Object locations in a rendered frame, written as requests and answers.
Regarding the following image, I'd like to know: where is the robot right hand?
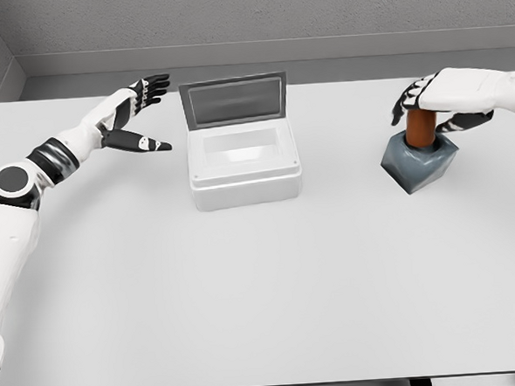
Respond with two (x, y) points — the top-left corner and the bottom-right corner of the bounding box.
(388, 64), (513, 136)

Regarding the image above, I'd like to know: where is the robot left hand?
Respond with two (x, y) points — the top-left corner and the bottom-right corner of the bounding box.
(83, 73), (175, 157)

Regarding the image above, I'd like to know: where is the brown cylinder handle grey stamp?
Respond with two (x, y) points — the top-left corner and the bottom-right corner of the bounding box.
(377, 107), (463, 196)

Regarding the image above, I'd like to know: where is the white box with open lid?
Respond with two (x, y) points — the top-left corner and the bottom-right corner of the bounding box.
(177, 70), (305, 214)

